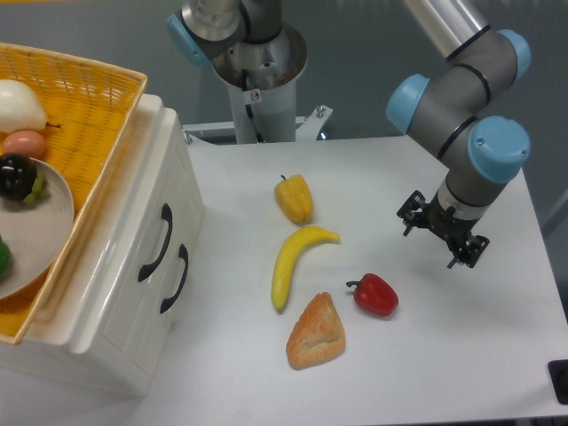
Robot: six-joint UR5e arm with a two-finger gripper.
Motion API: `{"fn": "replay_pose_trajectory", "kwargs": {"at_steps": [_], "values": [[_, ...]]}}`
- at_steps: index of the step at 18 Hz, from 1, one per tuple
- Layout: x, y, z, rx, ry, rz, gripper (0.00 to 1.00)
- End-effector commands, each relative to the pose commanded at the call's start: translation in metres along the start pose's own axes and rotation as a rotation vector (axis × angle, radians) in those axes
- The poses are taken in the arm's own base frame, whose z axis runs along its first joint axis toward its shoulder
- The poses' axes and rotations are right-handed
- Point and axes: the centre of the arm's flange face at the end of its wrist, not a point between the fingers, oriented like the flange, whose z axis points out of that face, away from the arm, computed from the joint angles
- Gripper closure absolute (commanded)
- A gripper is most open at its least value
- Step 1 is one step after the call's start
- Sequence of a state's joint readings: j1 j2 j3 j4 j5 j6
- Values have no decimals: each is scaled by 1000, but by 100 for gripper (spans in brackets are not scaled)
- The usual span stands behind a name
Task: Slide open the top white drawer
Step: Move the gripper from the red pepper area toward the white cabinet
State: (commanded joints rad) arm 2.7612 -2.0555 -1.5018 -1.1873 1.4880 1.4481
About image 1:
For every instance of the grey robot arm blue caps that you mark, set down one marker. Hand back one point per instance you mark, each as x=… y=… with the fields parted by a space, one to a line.
x=441 y=115

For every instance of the black object at table edge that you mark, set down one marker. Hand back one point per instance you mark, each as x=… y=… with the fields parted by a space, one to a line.
x=558 y=372

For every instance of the grey round plate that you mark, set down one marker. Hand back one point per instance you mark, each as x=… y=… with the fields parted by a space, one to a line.
x=35 y=235

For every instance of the orange triangular bread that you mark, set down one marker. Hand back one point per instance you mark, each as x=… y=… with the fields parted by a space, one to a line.
x=318 y=336

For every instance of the black lower drawer handle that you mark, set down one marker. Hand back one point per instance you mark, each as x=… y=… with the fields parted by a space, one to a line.
x=179 y=274

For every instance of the yellow bell pepper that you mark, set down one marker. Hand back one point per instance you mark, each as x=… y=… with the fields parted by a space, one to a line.
x=294 y=197

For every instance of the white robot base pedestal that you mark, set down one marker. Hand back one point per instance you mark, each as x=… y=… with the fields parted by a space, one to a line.
x=261 y=83

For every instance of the pink egg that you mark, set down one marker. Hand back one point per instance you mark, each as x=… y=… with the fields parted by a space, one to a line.
x=26 y=142

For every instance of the white pear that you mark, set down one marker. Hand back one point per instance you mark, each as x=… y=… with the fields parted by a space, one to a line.
x=21 y=109

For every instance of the black drawer handle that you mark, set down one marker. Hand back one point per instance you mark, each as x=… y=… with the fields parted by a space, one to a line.
x=161 y=234
x=179 y=274

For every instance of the red bell pepper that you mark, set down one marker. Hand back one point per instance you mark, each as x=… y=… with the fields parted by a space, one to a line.
x=373 y=294

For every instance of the yellow banana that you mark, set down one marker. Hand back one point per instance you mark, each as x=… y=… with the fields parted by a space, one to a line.
x=291 y=250

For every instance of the white drawer cabinet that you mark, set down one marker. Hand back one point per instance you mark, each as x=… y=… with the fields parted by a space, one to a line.
x=100 y=326

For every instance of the black top drawer handle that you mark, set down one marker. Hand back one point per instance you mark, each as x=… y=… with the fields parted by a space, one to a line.
x=161 y=234

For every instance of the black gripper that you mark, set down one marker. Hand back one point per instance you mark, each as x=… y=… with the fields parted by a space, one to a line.
x=466 y=248

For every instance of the green vegetable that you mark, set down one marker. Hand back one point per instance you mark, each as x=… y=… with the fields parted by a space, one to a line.
x=5 y=259

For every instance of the yellow wicker basket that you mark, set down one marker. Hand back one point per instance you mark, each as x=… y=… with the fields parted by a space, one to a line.
x=89 y=104

